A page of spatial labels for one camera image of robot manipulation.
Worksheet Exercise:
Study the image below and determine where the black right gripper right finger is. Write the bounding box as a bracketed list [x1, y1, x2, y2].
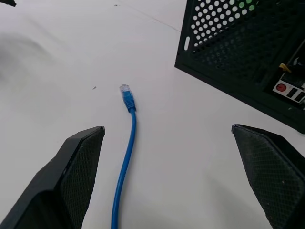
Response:
[231, 124, 305, 229]

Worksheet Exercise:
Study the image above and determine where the blue ethernet cable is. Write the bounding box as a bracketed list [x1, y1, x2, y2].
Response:
[110, 83, 138, 229]

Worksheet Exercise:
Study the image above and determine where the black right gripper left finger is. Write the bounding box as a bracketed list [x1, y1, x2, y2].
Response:
[0, 126, 106, 229]

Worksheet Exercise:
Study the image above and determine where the black perforated computer case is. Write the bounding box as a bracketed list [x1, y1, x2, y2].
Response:
[174, 0, 305, 135]

